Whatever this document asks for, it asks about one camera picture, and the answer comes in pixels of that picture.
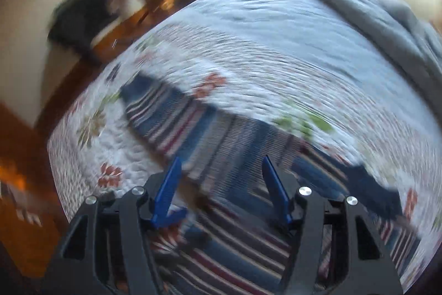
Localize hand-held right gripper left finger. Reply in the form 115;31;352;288
41;157;189;295

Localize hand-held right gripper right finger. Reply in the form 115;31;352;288
261;156;404;295

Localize striped knitted sweater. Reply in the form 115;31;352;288
119;72;423;295

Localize floral quilted bedspread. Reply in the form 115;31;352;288
46;0;437;295

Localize black bag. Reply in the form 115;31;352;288
46;0;120;66

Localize grey duvet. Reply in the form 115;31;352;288
266;0;442;102

